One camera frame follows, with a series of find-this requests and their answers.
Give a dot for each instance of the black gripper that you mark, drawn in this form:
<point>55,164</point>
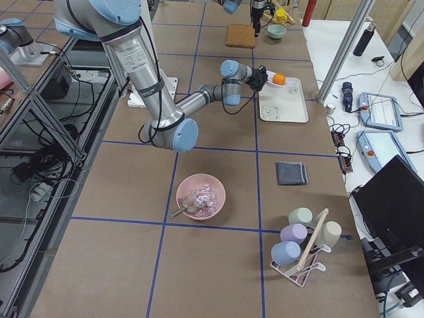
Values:
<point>255,80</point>
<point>256,10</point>

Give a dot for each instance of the white round plate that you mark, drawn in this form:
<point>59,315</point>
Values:
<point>290,82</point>

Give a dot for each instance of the orange fruit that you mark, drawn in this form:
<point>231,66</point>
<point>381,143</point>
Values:
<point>279,79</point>

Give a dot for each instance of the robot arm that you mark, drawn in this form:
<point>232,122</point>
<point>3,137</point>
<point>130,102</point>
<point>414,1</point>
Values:
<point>118,24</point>
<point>232,6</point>

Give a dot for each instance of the brown wooden tray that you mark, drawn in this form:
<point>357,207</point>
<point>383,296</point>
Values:
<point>240,36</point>

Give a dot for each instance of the cream bear serving tray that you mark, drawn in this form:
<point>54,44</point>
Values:
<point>283,103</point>

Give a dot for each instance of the green ceramic bowl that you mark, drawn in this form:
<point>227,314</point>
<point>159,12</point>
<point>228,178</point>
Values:
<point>276,32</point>

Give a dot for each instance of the yellow mug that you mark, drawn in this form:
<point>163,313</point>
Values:
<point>281,15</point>

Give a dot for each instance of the red cylinder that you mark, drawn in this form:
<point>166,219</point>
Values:
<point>309,11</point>

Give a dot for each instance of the folded dark blue umbrella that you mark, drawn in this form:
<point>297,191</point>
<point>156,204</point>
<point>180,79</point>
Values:
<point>347,92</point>

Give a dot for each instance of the folded grey cloth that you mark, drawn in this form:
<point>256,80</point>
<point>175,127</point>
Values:
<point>291,174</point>

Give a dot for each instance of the black water bottle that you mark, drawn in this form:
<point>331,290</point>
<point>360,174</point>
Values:
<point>364,40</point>

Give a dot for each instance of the far teach pendant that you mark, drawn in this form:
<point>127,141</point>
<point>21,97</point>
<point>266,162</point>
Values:
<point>380,111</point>

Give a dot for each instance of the teach pendant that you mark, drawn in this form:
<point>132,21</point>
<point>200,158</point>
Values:
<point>379,147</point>
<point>380,111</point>

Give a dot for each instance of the pink bowl of ice cubes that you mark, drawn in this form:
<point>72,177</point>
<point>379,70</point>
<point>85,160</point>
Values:
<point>203,190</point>

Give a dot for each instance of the near teach pendant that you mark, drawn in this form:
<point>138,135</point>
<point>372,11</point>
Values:
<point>379,147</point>

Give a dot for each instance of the green plastic cup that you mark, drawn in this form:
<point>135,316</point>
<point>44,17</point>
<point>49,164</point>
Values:
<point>302,215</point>

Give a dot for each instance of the metal scoop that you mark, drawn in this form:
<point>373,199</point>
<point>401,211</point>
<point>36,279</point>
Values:
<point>190,209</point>

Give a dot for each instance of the purple plastic cup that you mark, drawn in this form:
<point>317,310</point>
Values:
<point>296,232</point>

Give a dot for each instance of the beige plastic cup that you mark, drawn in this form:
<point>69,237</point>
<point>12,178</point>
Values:
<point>331,233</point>

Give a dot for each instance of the blue plastic cup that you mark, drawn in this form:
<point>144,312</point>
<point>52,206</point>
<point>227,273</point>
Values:
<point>284,253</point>

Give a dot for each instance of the black laptop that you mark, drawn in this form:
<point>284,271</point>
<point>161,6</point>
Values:
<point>391,204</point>

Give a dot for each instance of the aluminium frame post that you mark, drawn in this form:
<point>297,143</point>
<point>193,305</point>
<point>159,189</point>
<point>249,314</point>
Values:
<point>346,44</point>

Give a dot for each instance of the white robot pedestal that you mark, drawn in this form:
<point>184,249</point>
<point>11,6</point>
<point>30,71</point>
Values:
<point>148,38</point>

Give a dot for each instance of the white wire cup rack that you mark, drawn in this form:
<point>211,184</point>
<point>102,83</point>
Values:
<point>299,274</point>

